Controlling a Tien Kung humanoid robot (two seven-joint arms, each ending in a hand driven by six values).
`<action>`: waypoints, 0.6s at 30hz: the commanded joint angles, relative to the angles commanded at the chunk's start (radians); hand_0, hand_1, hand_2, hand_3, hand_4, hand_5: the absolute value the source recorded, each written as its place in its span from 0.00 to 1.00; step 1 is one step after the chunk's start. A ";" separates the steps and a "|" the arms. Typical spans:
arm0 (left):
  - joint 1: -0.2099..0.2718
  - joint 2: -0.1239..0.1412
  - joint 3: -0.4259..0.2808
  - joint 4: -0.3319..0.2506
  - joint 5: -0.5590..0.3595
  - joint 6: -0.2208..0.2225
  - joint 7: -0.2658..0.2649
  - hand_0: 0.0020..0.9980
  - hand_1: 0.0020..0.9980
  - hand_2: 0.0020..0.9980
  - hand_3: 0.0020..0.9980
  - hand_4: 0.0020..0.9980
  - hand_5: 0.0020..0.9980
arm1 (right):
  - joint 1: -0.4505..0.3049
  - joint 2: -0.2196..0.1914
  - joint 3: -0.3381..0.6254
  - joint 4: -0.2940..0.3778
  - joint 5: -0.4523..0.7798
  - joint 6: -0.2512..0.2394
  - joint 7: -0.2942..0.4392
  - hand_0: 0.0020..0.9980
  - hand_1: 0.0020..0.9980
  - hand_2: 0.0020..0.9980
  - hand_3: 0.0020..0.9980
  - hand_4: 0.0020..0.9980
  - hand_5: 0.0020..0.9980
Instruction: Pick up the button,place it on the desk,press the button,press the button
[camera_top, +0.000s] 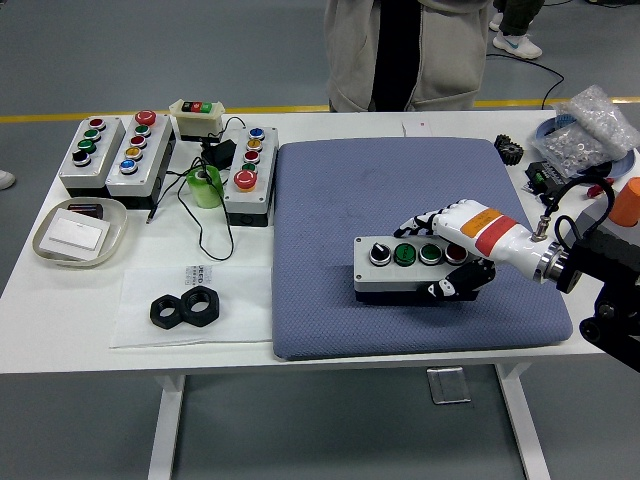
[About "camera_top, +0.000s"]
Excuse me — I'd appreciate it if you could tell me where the grey button box black button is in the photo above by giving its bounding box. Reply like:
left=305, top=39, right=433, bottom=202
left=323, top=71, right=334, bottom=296
left=57, top=115, right=126, bottom=199

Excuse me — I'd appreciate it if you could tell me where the dark red-brown block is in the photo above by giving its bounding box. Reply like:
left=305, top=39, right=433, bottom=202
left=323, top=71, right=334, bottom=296
left=66, top=202, right=105, bottom=221

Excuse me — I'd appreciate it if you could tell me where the grey box mushroom button five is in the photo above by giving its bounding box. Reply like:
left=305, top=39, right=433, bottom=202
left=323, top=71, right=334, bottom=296
left=104, top=109, right=175, bottom=210

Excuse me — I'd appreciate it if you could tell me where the grey box mushroom button blue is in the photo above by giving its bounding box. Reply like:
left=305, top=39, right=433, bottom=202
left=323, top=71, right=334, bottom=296
left=222, top=125, right=280, bottom=229

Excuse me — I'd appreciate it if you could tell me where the large black hex nut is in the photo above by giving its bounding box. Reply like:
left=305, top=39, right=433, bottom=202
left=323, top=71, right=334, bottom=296
left=178, top=284, right=222, bottom=329

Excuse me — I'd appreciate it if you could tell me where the black power adapter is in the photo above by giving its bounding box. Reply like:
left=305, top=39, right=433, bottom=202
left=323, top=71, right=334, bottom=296
left=199, top=138, right=237, bottom=169

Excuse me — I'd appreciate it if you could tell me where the small black hex nut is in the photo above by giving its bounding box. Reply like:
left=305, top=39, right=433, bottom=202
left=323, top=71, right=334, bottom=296
left=148, top=294, right=184, bottom=330

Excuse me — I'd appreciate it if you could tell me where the clear bag of washers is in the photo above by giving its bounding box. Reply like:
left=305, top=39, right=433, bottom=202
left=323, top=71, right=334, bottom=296
left=530, top=124, right=619, bottom=180

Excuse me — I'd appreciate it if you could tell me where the metal floor plate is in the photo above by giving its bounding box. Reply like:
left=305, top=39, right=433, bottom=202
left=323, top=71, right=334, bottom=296
left=426, top=367, right=472, bottom=405

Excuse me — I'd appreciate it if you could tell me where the black adapter cord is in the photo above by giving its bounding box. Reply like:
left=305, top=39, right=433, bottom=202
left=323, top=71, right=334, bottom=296
left=145, top=115, right=246, bottom=262

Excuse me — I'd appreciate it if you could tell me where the orange cylinder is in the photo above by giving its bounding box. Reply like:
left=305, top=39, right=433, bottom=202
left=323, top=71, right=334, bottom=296
left=606, top=176, right=640, bottom=229

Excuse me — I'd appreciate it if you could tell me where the blue plate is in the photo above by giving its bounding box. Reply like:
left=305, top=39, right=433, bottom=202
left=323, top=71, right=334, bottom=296
left=533, top=117, right=637, bottom=184

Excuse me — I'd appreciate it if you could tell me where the white oval tray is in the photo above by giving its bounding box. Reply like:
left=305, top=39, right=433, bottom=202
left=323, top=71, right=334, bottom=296
left=31, top=197, right=129, bottom=270

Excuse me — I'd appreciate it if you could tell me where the black module green terminal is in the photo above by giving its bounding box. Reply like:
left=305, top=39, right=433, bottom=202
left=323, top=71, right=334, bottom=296
left=523, top=159, right=569, bottom=197

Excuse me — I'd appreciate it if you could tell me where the blue-grey padded mat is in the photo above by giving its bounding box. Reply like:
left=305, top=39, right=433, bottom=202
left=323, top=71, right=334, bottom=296
left=272, top=137, right=574, bottom=361

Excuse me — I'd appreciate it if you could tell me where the four-control grey button box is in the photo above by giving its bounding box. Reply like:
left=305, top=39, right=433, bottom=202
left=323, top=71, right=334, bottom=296
left=352, top=234, right=481, bottom=305

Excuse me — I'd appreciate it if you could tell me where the white switch panel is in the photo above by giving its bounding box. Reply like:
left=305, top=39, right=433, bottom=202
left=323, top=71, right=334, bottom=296
left=40, top=207, right=112, bottom=261

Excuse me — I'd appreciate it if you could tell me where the clear printed plastic sheet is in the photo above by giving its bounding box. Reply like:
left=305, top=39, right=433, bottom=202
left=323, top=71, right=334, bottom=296
left=108, top=263, right=274, bottom=350

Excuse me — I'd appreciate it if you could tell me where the black floor cable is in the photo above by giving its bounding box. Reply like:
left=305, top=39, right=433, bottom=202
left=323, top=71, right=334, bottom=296
left=487, top=52, right=566, bottom=111

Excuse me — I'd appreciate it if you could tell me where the bubble wrap bag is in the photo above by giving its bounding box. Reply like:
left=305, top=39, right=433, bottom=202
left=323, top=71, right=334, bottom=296
left=553, top=84, right=637, bottom=159

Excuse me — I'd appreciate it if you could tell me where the cream three-button switch box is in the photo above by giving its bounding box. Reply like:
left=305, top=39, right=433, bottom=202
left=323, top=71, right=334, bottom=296
left=168, top=98, right=226, bottom=143

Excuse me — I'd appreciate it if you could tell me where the white table leg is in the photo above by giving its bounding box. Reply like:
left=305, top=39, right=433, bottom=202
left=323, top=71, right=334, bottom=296
left=494, top=362, right=551, bottom=480
left=147, top=373, right=187, bottom=480

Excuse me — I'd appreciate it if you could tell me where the small red clip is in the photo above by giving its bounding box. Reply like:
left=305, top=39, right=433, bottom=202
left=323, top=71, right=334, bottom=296
left=585, top=179, right=615, bottom=200

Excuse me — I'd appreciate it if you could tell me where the green tape roll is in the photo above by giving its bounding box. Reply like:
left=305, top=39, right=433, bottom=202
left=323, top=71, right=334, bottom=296
left=185, top=164, right=224, bottom=210

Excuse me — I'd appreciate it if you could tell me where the black gear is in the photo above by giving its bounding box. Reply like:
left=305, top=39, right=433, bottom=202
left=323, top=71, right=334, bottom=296
left=493, top=133, right=525, bottom=167

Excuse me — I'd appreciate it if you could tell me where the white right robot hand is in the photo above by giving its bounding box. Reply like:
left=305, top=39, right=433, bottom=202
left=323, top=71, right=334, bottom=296
left=393, top=198, right=551, bottom=302

